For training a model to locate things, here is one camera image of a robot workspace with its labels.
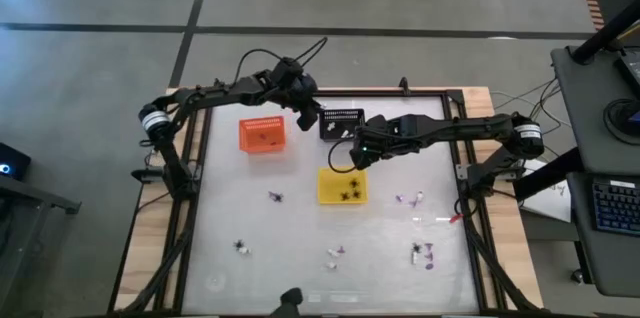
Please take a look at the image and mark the black floor cable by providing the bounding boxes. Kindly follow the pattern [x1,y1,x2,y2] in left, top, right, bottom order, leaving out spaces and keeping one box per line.
[492,76,574,132]

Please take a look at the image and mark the grey side desk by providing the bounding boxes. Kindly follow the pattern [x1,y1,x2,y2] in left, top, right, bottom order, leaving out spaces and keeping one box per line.
[549,45,640,299]

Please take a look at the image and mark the white paper sheet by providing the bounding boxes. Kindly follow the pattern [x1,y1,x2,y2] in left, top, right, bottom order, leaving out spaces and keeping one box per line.
[519,156,574,224]

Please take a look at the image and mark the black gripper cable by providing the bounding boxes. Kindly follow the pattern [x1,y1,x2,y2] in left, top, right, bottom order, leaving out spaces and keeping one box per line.
[233,36,329,85]
[327,137,357,175]

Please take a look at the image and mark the black desk support bar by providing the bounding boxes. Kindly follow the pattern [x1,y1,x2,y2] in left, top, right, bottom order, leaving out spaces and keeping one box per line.
[513,146,584,203]

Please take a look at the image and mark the black backlit keyboard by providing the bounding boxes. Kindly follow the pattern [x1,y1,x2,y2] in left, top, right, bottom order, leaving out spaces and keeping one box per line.
[591,179,640,237]

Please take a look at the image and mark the black plastic basket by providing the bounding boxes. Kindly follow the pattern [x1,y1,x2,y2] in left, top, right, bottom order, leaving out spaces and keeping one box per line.
[318,107,367,142]

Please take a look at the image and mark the yellow plastic basket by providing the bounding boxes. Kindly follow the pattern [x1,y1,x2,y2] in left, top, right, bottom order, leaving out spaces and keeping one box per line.
[317,166,370,206]

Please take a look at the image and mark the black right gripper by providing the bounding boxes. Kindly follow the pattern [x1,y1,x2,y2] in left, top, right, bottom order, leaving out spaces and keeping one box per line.
[349,114,419,171]

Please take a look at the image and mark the orange plastic basket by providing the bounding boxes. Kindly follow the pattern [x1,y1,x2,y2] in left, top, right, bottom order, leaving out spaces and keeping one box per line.
[238,115,287,154]

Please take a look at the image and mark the black pole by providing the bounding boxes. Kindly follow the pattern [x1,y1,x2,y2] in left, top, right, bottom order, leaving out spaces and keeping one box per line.
[569,0,640,65]

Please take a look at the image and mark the black computer box with light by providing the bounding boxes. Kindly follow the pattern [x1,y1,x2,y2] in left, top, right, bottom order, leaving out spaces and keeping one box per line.
[0,141,33,182]

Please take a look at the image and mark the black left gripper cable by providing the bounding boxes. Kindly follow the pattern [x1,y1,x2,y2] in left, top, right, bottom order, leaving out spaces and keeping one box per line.
[233,36,329,85]

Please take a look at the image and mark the black laptop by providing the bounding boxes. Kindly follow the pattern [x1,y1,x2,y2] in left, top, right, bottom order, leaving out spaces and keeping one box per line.
[613,46,640,100]

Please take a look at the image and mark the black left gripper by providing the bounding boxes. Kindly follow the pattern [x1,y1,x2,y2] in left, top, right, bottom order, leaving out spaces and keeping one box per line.
[272,56,321,133]

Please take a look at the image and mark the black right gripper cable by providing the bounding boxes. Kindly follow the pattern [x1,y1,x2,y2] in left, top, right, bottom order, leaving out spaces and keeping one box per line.
[327,137,357,175]

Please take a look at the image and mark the black round headphones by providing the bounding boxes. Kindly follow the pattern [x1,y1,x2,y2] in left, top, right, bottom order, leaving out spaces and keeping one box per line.
[602,97,640,148]

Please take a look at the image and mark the grey metal table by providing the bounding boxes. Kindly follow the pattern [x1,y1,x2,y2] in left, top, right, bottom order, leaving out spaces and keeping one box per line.
[0,175,82,318]

